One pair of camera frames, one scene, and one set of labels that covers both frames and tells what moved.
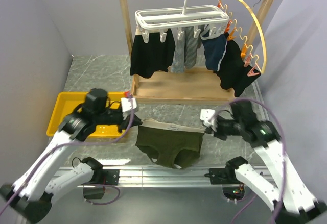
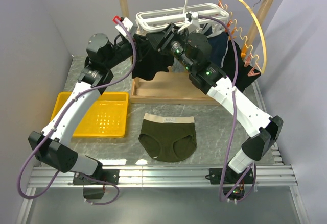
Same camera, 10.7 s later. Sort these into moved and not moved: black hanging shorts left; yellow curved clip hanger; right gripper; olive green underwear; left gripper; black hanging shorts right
Moved: left gripper; right gripper; olive green underwear
Not moved: black hanging shorts right; yellow curved clip hanger; black hanging shorts left
